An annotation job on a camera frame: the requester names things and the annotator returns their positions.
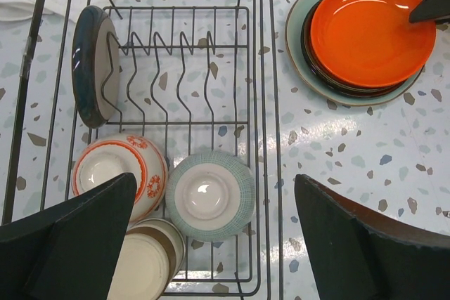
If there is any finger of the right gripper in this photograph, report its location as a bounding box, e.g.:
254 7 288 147
409 0 450 23

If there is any white red patterned bowl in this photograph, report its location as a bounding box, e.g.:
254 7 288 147
72 133 169 223

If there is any beige brown cup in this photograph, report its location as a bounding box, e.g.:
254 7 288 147
108 219 186 299

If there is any light green floral plate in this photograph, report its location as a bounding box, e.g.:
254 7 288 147
285 0 422 107

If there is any orange plate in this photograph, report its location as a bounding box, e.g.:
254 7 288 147
311 0 437 87

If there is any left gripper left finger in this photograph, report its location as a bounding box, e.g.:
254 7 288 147
1 173 136 299

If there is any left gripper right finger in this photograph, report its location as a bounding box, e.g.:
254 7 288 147
295 174 449 299

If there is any light green bowl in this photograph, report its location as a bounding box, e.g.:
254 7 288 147
165 150 256 242

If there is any yellow patterned plate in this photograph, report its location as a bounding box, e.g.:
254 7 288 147
300 0 406 98

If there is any dark teal plate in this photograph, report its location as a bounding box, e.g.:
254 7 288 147
72 5 120 129

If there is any black wire dish rack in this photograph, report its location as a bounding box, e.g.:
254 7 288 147
1 0 283 299

